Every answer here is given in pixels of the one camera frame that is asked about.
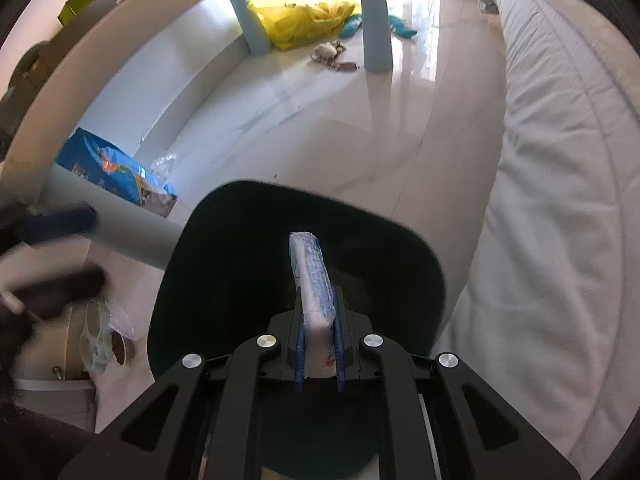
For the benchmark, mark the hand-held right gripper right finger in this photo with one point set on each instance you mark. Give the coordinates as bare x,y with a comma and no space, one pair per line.
340,360

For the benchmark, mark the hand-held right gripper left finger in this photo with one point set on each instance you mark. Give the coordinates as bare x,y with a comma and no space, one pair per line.
300,360

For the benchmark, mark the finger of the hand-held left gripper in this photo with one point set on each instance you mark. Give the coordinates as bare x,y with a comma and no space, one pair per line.
60,224
60,292

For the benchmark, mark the blue tissue packet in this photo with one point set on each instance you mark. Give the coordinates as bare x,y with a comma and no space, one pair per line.
312,280

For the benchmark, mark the black trash bin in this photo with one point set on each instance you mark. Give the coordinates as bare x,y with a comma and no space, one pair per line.
230,260

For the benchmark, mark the white pet food dish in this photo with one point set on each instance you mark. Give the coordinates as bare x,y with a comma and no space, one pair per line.
97,335

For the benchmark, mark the blue pet food bag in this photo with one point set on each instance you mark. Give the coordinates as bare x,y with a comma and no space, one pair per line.
110,170

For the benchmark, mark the clear plastic wrap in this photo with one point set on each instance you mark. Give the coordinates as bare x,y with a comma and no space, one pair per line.
162,167

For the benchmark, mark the pale blue table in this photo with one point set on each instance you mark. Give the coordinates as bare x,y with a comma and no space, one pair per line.
100,77

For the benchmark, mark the bed with white cover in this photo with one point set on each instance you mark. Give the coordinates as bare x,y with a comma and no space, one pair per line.
560,210

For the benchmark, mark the beige plush toy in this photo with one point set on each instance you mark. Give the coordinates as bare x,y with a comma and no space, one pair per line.
327,52

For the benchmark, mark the yellow plastic bag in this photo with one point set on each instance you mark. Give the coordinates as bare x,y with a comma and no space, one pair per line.
300,20

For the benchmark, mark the blue pet toy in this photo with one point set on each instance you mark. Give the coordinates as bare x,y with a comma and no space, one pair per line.
352,25

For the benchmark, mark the teal pet toy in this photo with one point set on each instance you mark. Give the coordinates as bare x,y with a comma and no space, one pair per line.
402,27

